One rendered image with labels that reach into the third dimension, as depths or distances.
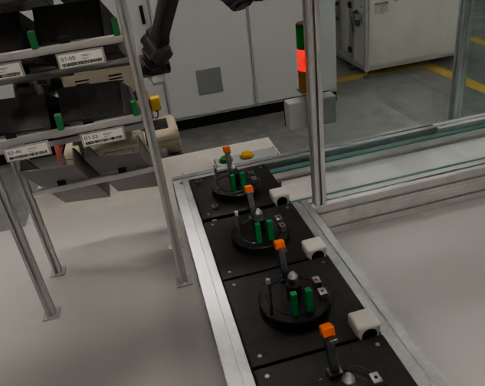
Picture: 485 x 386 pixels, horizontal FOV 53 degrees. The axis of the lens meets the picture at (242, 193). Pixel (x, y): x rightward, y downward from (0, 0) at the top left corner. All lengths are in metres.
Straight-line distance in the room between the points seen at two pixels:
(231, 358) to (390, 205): 0.68
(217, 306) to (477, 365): 0.51
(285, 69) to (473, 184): 3.22
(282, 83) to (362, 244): 3.36
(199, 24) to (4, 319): 3.34
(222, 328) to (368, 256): 0.47
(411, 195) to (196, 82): 3.20
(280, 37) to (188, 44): 0.80
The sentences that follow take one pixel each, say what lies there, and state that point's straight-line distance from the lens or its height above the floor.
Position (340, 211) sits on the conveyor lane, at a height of 0.93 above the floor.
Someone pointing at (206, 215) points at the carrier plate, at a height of 0.97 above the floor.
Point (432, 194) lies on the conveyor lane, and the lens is 1.44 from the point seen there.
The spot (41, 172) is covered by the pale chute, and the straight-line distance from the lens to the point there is 1.22.
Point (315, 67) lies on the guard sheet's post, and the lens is 1.14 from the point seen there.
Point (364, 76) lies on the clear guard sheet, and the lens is 1.21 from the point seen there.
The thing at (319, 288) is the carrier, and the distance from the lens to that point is 0.95.
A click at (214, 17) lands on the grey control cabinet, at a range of 4.29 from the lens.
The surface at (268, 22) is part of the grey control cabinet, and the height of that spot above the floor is 0.83.
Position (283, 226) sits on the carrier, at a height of 1.01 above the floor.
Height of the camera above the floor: 1.64
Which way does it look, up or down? 30 degrees down
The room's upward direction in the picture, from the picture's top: 8 degrees counter-clockwise
